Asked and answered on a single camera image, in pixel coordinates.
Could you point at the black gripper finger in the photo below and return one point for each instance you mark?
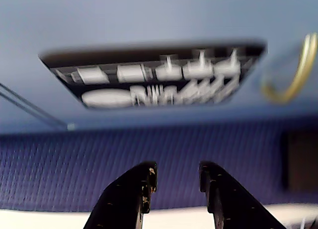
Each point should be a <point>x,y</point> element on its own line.
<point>236,209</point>
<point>124,201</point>

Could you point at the blue door with dishwasher print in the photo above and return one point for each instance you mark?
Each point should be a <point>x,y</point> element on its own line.
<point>159,20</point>

